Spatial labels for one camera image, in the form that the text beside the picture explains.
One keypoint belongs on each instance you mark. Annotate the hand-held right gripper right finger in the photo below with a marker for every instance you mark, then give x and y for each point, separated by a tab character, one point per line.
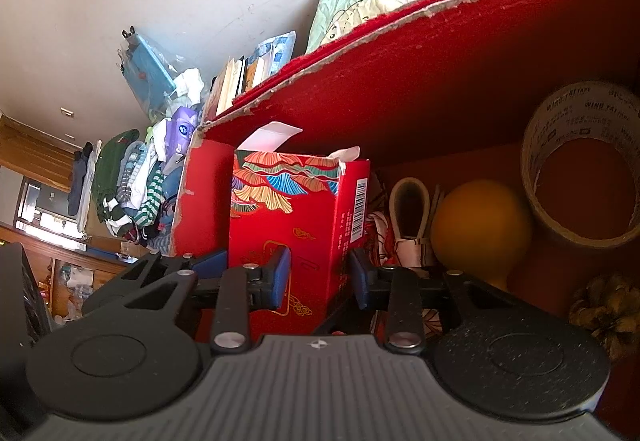
360	278

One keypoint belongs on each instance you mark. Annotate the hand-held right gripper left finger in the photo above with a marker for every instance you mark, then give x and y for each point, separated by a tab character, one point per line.
277	278

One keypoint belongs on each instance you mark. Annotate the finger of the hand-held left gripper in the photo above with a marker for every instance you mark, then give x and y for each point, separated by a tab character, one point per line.
210	263

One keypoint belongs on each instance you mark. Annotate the red floral patterned box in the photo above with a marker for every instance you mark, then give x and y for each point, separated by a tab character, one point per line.
295	221

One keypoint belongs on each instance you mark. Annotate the large red cardboard box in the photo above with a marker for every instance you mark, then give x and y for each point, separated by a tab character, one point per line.
425	86

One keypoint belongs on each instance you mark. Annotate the brown pine cone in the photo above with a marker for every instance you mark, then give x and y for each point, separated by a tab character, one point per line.
607	316

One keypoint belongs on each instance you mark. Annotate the wooden cabinet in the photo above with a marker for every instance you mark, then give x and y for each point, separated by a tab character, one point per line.
30	246

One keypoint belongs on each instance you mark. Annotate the dark television screen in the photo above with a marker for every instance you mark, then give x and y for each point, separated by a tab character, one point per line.
45	206

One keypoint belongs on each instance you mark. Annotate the brown cardboard box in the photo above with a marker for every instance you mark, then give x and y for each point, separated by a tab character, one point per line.
110	236

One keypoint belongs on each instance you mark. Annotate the pile of folded clothes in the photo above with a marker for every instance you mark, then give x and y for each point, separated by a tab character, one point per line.
135	186

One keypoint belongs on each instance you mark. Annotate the dark blue hanging garment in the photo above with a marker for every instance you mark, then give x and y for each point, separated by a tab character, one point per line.
80	181

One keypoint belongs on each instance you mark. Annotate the yellow orange ball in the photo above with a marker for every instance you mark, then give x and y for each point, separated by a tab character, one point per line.
480	226

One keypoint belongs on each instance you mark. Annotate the purple tissue packet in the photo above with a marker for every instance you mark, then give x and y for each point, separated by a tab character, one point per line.
182	126

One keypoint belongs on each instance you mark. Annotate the white crumpled plastic bag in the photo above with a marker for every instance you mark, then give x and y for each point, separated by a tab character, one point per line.
190	86

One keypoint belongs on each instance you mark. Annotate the row of books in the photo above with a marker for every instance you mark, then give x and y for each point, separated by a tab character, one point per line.
245	71

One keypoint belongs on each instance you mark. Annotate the blue packet in plastic bag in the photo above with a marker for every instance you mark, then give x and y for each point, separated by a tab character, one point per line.
147	68

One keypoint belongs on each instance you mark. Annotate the roll of packing tape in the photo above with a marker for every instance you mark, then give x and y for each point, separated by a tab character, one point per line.
550	121

